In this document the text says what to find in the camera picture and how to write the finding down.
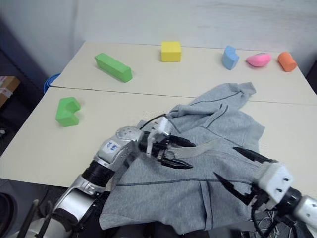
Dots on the blue curved foam block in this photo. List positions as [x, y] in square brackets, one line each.
[229, 58]

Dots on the brown cardboard box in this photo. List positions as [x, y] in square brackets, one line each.
[7, 89]

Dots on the dark rounded shape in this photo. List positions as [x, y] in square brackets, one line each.
[6, 215]

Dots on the yellow foam cube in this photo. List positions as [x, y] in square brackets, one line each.
[171, 51]

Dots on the pink rounded foam block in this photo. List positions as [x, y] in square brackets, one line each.
[257, 60]

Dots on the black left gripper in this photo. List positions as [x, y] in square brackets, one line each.
[161, 148]

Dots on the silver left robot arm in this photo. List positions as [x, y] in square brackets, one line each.
[111, 151]

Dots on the blue plastic bucket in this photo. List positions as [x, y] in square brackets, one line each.
[50, 83]

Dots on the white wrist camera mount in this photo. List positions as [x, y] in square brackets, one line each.
[162, 127]
[275, 177]

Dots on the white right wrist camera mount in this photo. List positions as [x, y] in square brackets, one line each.
[275, 177]

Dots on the green L-shaped foam block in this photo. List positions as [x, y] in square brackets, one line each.
[66, 112]

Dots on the long green foam block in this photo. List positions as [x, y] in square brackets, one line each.
[112, 67]

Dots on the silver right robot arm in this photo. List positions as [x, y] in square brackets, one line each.
[307, 205]

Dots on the grey zip jacket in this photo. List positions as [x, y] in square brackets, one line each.
[218, 131]

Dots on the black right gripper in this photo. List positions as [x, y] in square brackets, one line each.
[257, 197]

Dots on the orange foam cylinder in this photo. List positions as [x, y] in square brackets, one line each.
[287, 62]

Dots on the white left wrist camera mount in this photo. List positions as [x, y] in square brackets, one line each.
[162, 127]

